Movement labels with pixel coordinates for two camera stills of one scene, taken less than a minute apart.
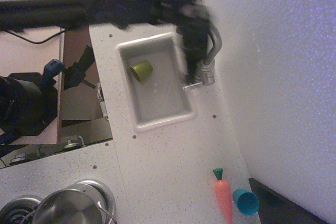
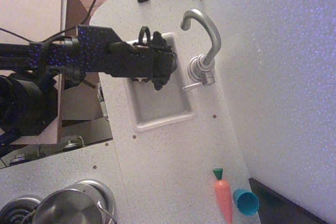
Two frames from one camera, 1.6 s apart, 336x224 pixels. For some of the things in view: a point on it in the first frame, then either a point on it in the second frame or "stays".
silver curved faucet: (207, 68) stays
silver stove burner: (101, 193) stays
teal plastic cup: (247, 203) stays
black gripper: (193, 24) -> (157, 62)
